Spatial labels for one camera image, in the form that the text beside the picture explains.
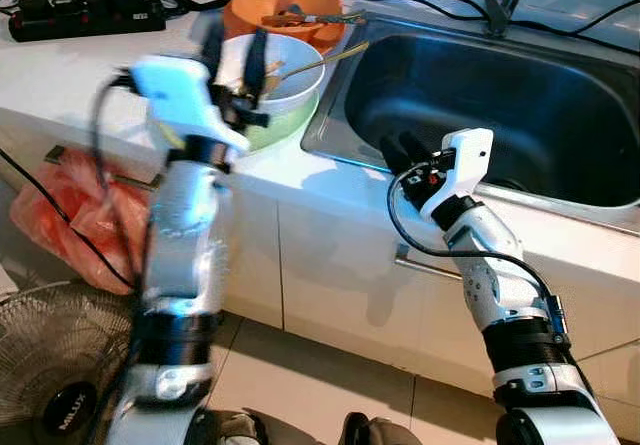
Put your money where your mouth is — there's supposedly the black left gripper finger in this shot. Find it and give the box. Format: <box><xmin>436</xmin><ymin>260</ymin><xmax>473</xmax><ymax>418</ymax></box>
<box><xmin>243</xmin><ymin>27</ymin><xmax>269</xmax><ymax>106</ymax></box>
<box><xmin>205</xmin><ymin>20</ymin><xmax>227</xmax><ymax>84</ymax></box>

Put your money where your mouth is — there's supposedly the white bowl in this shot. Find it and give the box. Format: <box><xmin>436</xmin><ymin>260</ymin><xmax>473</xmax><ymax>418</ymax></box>
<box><xmin>213</xmin><ymin>32</ymin><xmax>327</xmax><ymax>116</ymax></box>

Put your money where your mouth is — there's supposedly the green plate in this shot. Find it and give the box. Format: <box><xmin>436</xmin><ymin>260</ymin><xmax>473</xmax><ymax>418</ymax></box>
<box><xmin>150</xmin><ymin>85</ymin><xmax>323</xmax><ymax>156</ymax></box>

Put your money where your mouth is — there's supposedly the orange bowl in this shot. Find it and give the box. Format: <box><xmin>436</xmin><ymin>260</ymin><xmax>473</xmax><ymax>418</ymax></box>
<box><xmin>222</xmin><ymin>0</ymin><xmax>347</xmax><ymax>56</ymax></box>

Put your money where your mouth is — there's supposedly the stainless steel sink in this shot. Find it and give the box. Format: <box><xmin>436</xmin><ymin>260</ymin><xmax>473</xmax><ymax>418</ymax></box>
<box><xmin>300</xmin><ymin>10</ymin><xmax>640</xmax><ymax>214</ymax></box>

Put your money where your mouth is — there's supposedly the black power strip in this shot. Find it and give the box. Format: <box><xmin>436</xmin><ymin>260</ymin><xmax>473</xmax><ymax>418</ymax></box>
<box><xmin>8</xmin><ymin>0</ymin><xmax>167</xmax><ymax>43</ymax></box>

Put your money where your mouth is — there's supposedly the metal faucet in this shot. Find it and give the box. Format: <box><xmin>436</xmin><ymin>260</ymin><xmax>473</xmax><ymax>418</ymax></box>
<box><xmin>483</xmin><ymin>0</ymin><xmax>534</xmax><ymax>36</ymax></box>

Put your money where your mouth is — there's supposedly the orange plastic bag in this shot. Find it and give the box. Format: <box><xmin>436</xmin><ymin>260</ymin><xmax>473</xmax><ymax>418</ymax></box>
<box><xmin>10</xmin><ymin>150</ymin><xmax>151</xmax><ymax>296</ymax></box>

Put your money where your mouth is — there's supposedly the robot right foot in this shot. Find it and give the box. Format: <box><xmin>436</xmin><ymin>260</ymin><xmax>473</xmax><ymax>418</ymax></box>
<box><xmin>338</xmin><ymin>412</ymin><xmax>433</xmax><ymax>445</ymax></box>

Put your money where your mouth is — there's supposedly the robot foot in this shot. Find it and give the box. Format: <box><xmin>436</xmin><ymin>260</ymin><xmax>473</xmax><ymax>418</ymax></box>
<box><xmin>190</xmin><ymin>410</ymin><xmax>269</xmax><ymax>445</ymax></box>
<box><xmin>338</xmin><ymin>412</ymin><xmax>433</xmax><ymax>445</ymax></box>

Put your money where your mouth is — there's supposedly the black floor fan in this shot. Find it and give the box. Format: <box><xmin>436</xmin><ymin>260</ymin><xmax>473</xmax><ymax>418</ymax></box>
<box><xmin>0</xmin><ymin>281</ymin><xmax>139</xmax><ymax>445</ymax></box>

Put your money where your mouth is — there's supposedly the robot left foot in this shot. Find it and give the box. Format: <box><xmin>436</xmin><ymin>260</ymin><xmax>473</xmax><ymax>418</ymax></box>
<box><xmin>190</xmin><ymin>410</ymin><xmax>269</xmax><ymax>445</ymax></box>

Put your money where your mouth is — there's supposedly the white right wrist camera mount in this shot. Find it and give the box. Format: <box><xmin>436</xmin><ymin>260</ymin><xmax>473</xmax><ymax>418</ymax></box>
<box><xmin>418</xmin><ymin>128</ymin><xmax>495</xmax><ymax>220</ymax></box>

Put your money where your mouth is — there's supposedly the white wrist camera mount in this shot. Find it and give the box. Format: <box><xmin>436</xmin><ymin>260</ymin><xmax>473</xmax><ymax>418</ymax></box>
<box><xmin>128</xmin><ymin>53</ymin><xmax>251</xmax><ymax>156</ymax></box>
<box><xmin>418</xmin><ymin>128</ymin><xmax>495</xmax><ymax>220</ymax></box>

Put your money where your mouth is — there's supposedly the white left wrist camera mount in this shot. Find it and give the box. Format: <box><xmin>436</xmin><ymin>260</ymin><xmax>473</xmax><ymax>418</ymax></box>
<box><xmin>128</xmin><ymin>53</ymin><xmax>251</xmax><ymax>156</ymax></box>

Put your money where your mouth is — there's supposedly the silver cabinet bar handle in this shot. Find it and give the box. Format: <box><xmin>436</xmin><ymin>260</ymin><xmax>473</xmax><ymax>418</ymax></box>
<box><xmin>392</xmin><ymin>242</ymin><xmax>464</xmax><ymax>282</ymax></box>
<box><xmin>45</xmin><ymin>145</ymin><xmax>161</xmax><ymax>191</ymax></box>

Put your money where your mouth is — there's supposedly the long black power cable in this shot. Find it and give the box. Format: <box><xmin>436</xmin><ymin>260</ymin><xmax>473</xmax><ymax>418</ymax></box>
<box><xmin>0</xmin><ymin>150</ymin><xmax>138</xmax><ymax>293</ymax></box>

